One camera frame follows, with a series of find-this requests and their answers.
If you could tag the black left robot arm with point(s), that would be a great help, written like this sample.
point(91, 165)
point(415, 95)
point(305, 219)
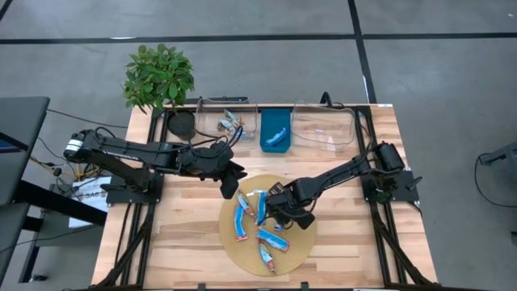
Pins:
point(133, 150)

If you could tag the blue plastic bin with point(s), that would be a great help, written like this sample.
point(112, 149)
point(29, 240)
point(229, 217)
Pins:
point(268, 121)

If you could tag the green plant in black pot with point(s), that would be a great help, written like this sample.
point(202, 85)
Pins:
point(159, 77)

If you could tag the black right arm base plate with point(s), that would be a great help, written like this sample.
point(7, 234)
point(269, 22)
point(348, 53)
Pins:
point(408, 190)

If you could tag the blue screen device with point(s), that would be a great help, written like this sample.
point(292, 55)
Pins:
point(6, 145)

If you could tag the black desk frame beam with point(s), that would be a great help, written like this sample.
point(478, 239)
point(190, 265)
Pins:
point(60, 202)

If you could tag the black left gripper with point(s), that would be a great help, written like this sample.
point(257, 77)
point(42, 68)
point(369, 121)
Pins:
point(212, 159)

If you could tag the black aluminium table frame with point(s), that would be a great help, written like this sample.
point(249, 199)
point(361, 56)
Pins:
point(379, 242)

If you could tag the round tan woven placemat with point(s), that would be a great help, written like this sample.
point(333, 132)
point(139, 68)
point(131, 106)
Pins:
point(299, 246)

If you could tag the white printed paper box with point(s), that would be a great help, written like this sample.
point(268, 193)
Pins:
point(87, 188)

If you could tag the grey stand base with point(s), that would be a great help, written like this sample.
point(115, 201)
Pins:
point(505, 153)

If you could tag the dark grey desk top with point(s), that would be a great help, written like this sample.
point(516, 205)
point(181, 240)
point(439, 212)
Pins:
point(20, 121)

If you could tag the black table clamp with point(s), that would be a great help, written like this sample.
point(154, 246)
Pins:
point(305, 285)
point(201, 287)

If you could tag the clear plastic bin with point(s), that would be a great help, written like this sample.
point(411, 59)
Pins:
point(210, 117)
point(323, 121)

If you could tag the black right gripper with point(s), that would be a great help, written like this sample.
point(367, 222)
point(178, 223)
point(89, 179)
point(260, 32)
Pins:
point(297, 198)

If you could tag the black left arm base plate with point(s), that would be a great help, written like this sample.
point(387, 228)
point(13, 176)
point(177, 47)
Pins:
point(121, 196)

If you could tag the white paper strip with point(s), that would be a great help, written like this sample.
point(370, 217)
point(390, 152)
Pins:
point(254, 192)

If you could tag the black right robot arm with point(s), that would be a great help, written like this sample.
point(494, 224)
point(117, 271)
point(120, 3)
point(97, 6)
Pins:
point(343, 171)

